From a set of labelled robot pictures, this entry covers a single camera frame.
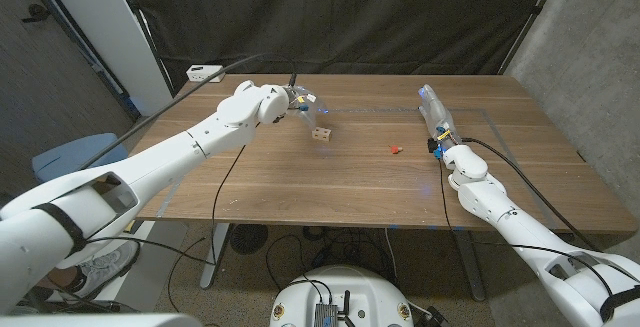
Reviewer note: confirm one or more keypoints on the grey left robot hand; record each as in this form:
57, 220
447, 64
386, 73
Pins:
312, 107

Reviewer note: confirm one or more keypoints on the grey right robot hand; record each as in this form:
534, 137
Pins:
439, 114

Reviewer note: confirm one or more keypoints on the wooden block with holes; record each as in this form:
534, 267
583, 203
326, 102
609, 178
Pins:
321, 133

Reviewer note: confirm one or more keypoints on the red-headed wooden screw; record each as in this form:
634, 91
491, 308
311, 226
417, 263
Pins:
395, 149

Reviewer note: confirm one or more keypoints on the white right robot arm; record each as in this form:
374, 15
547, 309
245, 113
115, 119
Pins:
500, 212

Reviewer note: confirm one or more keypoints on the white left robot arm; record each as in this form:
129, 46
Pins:
165, 152

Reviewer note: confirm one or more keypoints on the black curtain backdrop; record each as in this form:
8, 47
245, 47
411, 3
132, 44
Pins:
325, 17

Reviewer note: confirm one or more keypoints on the white power strip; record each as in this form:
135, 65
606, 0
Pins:
202, 73

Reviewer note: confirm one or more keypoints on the grey table leg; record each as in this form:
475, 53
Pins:
470, 267
214, 257

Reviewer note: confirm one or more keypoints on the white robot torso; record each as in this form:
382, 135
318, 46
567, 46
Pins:
370, 292

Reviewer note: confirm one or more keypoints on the grey electronics box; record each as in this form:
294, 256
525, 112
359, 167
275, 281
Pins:
325, 315

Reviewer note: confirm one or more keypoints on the yellow and black mat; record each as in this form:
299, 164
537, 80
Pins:
134, 225

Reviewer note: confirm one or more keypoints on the blue stool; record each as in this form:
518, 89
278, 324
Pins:
65, 159

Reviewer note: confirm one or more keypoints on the grey sneaker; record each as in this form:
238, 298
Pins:
107, 267

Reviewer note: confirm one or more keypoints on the person's bare leg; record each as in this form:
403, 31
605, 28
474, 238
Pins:
62, 281

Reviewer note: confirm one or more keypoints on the black curtain frame pole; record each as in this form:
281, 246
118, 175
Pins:
530, 19
145, 32

